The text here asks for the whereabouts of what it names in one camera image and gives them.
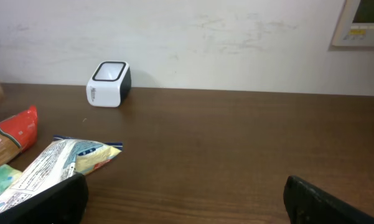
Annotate red orange pasta packet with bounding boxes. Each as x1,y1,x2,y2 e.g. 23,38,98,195
0,105,38,166

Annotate white barcode scanner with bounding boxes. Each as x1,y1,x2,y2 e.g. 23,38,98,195
86,61,132,108

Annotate white wall control panel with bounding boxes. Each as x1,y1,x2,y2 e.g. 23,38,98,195
332,0,374,47

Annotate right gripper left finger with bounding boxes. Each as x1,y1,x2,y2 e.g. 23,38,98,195
0,174,88,224

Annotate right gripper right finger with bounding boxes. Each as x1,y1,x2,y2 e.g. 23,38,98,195
283,175,374,224

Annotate yellow snack bag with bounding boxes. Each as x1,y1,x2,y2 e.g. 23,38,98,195
0,136,123,213

